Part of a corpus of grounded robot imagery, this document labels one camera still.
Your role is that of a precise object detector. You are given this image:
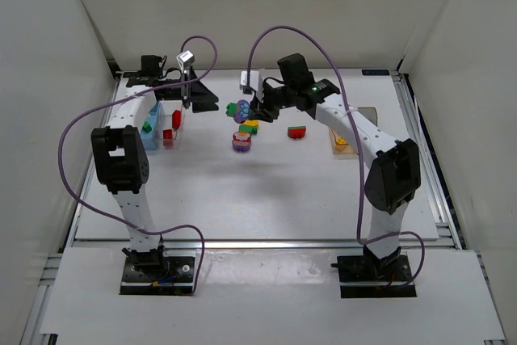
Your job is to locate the purple flower lego piece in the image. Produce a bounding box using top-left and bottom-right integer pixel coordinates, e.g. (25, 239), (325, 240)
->
(233, 99), (250, 124)

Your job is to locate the red comb lego brick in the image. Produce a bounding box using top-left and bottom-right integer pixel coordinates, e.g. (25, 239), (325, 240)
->
(171, 110), (182, 130)

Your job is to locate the green lego connector brick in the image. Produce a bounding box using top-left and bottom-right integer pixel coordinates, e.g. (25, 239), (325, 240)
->
(225, 103), (237, 117)

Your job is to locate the small red lego brick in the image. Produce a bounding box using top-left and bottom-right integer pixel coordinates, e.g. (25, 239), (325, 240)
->
(162, 129), (174, 144)

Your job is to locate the small green lego brick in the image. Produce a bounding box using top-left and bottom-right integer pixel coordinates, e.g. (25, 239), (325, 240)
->
(141, 121), (153, 133)

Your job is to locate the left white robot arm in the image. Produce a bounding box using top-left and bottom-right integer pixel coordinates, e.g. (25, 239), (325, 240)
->
(91, 76), (169, 279)

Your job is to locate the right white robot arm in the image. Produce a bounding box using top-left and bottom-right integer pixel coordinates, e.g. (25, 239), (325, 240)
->
(240, 53), (421, 276)

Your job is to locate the yellow rounded lego brick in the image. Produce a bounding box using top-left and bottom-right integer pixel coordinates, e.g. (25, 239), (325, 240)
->
(243, 120), (259, 128)

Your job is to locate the clear transparent container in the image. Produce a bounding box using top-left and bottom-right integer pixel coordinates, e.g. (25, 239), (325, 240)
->
(153, 101), (185, 149)

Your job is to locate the blue container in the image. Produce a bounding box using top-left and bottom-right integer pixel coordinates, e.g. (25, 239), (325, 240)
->
(141, 102), (162, 151)

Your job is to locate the amber transparent container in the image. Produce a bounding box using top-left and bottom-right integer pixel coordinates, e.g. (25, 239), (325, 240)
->
(329, 107), (378, 157)

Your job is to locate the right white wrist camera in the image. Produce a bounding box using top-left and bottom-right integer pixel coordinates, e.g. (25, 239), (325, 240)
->
(239, 70), (263, 95)

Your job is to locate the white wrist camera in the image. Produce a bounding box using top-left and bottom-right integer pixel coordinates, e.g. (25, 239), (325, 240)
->
(239, 70), (263, 95)
(176, 50), (195, 69)

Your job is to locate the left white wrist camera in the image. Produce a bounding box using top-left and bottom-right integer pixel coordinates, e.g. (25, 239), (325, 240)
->
(176, 50), (195, 69)

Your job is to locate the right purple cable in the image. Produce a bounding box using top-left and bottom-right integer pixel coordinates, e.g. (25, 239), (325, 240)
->
(246, 25), (425, 290)

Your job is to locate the purple cable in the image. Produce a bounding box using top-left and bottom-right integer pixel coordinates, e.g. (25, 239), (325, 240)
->
(246, 25), (425, 290)
(58, 35), (219, 296)

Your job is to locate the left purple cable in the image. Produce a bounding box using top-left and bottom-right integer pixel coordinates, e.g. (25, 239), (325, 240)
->
(58, 35), (219, 296)

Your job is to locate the aluminium table frame rail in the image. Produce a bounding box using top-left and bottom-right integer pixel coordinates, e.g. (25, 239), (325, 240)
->
(391, 71), (465, 250)

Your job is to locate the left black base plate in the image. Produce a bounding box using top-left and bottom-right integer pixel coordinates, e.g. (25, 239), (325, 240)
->
(119, 246), (198, 297)

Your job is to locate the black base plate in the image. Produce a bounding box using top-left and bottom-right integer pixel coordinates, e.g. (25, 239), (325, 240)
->
(330, 250), (417, 299)
(119, 246), (198, 297)

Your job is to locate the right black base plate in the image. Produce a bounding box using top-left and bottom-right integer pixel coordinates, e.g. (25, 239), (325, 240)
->
(330, 250), (417, 299)

